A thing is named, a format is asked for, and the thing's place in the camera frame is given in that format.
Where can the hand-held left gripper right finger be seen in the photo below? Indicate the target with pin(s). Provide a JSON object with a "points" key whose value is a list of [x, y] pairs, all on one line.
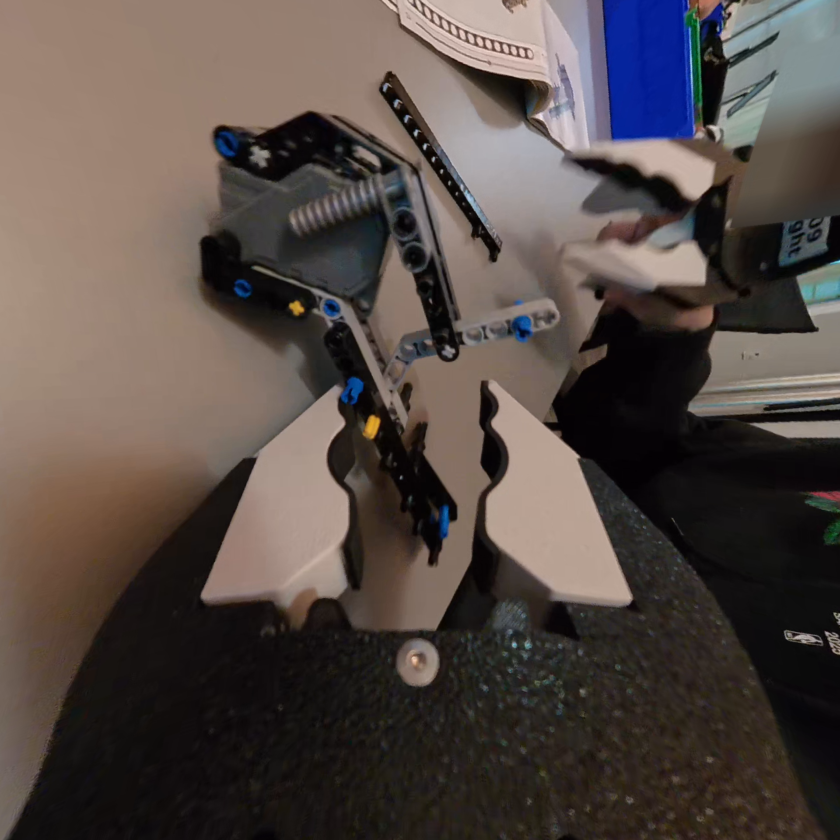
{"points": [[551, 525]]}

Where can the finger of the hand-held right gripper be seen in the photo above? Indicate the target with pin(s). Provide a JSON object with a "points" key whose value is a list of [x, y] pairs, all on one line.
{"points": [[649, 269], [676, 164]]}

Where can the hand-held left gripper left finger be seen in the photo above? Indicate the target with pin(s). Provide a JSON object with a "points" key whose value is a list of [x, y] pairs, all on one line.
{"points": [[282, 512]]}

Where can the toy brick assembly with spring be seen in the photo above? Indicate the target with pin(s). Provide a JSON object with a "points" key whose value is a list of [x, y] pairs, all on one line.
{"points": [[328, 243]]}

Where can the person's right forearm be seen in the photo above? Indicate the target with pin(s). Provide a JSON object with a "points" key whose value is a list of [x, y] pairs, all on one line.
{"points": [[643, 380]]}

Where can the person's right hand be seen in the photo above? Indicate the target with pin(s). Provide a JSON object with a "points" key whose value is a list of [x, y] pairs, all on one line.
{"points": [[676, 316]]}

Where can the blue plastic bin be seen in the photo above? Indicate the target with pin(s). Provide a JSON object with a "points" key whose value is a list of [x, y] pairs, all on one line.
{"points": [[646, 65]]}

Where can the green panel edge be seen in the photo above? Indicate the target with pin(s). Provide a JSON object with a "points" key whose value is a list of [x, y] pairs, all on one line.
{"points": [[693, 59]]}

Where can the person's black printed sweatshirt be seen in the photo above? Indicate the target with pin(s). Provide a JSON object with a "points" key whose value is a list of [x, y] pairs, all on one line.
{"points": [[754, 558]]}

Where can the white instruction booklet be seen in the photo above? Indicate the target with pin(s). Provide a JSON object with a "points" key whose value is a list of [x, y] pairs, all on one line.
{"points": [[485, 39]]}

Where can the long black toy brick beam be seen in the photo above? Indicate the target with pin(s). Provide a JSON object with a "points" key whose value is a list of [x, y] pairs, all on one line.
{"points": [[439, 164]]}

